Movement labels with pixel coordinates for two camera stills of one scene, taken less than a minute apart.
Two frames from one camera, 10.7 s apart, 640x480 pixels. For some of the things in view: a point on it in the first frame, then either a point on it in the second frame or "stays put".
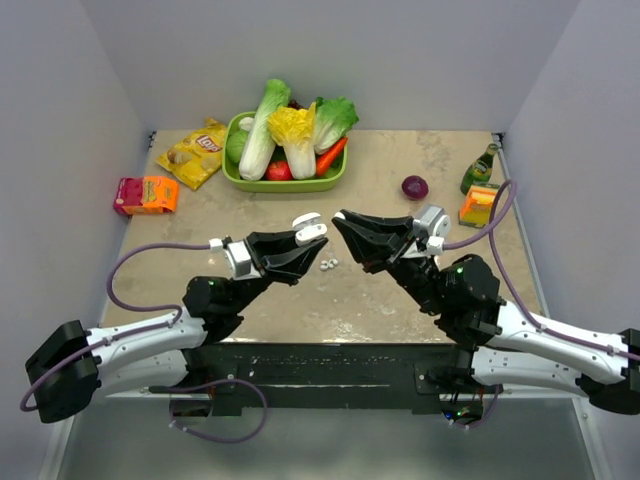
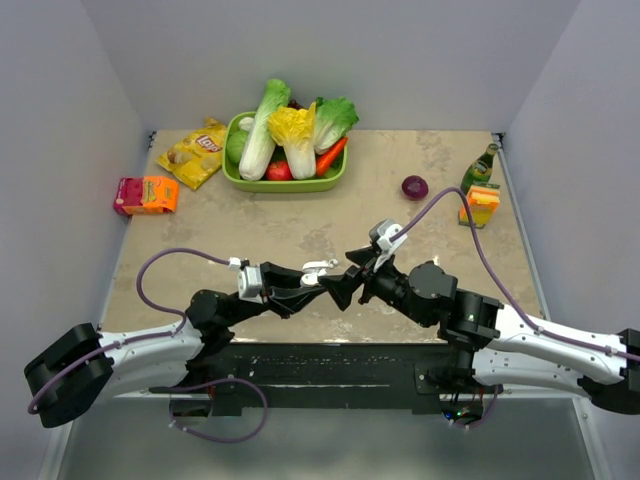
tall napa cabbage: (260, 146) stays put
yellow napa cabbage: (294, 130) stays put
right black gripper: (373, 250) to (341, 286)
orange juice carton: (475, 208) stays put
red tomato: (278, 171) stays put
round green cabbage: (235, 145) stays put
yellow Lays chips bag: (198, 157) stays put
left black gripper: (290, 265) to (281, 292)
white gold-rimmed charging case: (308, 228) to (312, 271)
